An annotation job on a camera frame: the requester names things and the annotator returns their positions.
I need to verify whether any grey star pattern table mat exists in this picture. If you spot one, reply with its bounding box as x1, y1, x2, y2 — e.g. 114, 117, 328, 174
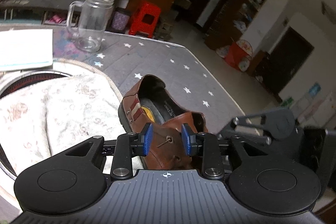
0, 25, 247, 224

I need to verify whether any brown leather shoe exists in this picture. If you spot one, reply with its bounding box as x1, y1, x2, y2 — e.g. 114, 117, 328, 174
118, 75, 207, 170

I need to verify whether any white notebook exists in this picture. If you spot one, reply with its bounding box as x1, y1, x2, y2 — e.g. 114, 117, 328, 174
0, 29, 53, 72

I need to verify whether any white towel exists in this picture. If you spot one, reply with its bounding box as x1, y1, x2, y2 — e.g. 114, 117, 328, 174
1, 74, 125, 174

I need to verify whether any black tv console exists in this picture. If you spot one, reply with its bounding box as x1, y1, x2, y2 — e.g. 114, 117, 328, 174
1, 0, 77, 26

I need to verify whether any clear glass mason jar mug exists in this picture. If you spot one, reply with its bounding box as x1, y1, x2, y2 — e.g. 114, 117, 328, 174
66, 0, 114, 53

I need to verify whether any purple patterned bin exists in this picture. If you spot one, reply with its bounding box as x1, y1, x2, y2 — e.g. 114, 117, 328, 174
110, 10, 130, 34

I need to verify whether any red plastic stool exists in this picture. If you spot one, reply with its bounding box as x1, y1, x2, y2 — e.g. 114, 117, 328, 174
129, 1, 161, 39

